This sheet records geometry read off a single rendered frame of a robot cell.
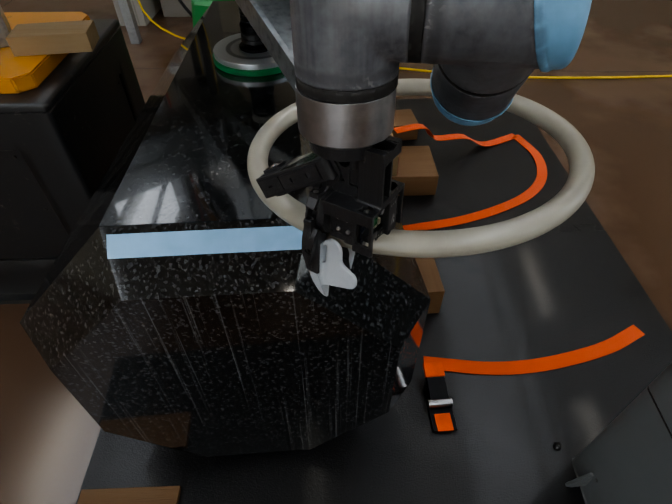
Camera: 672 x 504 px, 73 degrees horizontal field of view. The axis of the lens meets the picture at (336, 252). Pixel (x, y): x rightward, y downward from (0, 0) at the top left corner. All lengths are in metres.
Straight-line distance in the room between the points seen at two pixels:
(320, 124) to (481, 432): 1.16
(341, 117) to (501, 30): 0.13
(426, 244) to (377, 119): 0.16
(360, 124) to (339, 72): 0.05
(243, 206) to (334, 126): 0.39
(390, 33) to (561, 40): 0.12
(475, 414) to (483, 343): 0.25
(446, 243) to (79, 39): 1.22
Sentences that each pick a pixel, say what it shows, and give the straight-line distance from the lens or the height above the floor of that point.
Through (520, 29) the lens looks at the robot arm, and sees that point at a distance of 0.36.
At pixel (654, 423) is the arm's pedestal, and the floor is 0.40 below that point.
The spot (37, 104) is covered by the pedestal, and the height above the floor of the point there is 0.74.
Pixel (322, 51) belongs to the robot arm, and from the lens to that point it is 0.38.
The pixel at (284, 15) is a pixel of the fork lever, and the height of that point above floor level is 0.95.
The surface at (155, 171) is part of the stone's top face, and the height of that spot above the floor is 0.81.
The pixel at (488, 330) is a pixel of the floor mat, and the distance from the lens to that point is 1.62.
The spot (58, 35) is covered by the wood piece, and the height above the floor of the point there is 0.83.
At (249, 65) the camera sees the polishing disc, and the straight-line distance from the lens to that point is 1.16.
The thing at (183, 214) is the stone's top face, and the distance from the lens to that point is 0.77.
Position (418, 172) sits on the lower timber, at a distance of 2.02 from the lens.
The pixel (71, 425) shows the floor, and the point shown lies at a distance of 1.59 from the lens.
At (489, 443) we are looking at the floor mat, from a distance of 1.43.
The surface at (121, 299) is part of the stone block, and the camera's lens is 0.78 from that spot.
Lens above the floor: 1.28
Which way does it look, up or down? 46 degrees down
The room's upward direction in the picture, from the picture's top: straight up
